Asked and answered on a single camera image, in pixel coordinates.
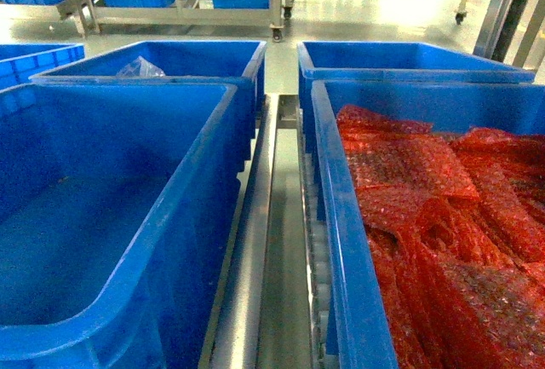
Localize blue bin with clear bag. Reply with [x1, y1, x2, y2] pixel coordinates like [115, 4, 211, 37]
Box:
[31, 40, 267, 135]

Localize blue rear right bin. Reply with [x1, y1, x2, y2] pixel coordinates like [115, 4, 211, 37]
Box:
[297, 41, 536, 132]

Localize stainless steel shelf rack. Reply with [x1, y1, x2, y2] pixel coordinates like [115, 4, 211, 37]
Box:
[201, 0, 530, 368]

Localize empty blue front bin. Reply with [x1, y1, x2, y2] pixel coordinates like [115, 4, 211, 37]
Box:
[1, 84, 255, 368]

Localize blue bin with red wrap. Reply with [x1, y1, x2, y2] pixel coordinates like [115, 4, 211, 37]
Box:
[311, 81, 544, 368]

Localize blue far left bin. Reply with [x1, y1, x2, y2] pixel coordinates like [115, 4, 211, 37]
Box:
[1, 43, 85, 89]

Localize clear plastic bag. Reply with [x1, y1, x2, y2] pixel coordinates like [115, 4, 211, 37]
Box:
[116, 55, 166, 78]

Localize red bubble wrap bags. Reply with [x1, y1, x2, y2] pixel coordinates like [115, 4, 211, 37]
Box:
[336, 105, 544, 368]

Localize background steel cart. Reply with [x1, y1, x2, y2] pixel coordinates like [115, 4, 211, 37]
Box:
[54, 0, 295, 42]

